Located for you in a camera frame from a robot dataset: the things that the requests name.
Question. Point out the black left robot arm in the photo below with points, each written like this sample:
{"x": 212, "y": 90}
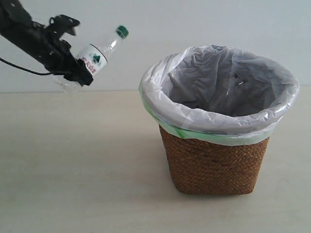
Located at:
{"x": 15, "y": 26}

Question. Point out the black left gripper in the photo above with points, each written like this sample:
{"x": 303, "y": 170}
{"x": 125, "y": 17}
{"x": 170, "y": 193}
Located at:
{"x": 51, "y": 51}

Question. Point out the woven brown wastebasket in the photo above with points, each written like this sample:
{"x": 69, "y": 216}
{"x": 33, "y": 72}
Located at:
{"x": 200, "y": 167}

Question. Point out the white plastic bin liner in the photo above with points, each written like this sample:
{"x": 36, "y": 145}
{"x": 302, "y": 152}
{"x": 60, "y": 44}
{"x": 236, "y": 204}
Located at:
{"x": 226, "y": 96}

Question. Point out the green label water bottle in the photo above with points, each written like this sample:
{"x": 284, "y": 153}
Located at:
{"x": 96, "y": 56}

